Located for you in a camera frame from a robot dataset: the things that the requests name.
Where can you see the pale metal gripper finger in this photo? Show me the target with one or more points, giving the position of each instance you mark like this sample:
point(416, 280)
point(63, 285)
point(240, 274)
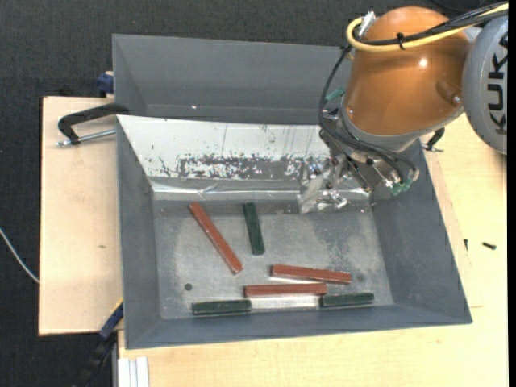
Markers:
point(310, 195)
point(334, 200)

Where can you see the grey metal bin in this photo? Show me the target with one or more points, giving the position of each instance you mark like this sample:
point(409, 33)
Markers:
point(282, 236)

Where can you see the dark green flat block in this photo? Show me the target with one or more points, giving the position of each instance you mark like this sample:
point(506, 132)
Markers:
point(221, 307)
point(254, 229)
point(347, 300)

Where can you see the red-brown flat block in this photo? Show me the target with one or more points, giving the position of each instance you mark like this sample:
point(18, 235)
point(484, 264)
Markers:
point(215, 237)
point(310, 274)
point(285, 290)

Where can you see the small black screw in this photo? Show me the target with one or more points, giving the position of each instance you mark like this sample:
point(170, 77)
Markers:
point(489, 246)

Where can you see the black cylinder on white bracket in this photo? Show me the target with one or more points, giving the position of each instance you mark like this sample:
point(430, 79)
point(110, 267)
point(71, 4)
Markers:
point(434, 141)

